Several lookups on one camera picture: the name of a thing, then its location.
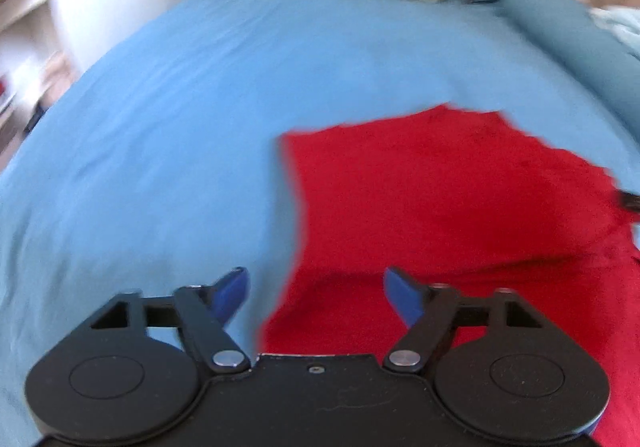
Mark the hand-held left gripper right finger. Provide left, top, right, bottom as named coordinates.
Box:
left=382, top=267, right=547, bottom=374

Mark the blue bed sheet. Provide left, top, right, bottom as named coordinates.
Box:
left=0, top=0, right=640, bottom=447

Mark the teal blanket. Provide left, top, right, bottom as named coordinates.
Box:
left=436, top=0, right=640, bottom=140

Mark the light blue cloth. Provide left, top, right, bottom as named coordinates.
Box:
left=587, top=5, right=640, bottom=50

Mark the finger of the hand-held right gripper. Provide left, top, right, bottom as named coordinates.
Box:
left=617, top=190, right=640, bottom=216

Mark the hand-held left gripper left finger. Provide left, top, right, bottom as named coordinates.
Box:
left=90, top=267, right=252, bottom=374

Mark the white shelf unit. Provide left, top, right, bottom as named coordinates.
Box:
left=0, top=0, right=97, bottom=150

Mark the red garment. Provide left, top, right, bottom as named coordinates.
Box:
left=257, top=103, right=640, bottom=447

